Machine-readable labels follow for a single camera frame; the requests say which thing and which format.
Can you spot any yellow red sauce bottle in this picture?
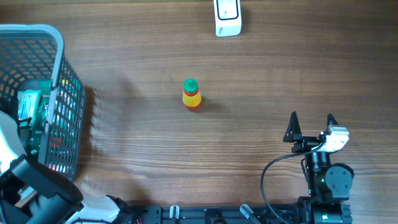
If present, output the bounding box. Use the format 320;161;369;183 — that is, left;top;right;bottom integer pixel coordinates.
182;78;202;111

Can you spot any green 3M gloves packet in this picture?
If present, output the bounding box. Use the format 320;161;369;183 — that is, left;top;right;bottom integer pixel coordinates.
27;80;52;158

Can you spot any mint wet wipes pack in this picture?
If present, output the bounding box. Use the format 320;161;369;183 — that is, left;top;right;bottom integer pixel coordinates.
17;90;42;128

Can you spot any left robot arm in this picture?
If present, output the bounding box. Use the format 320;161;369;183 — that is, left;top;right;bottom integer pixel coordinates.
1;113;135;223

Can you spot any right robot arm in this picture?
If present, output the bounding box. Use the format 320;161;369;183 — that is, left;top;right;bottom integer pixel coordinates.
283;112;354;224

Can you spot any grey plastic mesh basket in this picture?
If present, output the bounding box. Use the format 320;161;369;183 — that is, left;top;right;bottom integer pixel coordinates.
1;24;86;180

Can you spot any black right camera cable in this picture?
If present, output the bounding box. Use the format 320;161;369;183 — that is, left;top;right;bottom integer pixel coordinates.
260;140;326;224

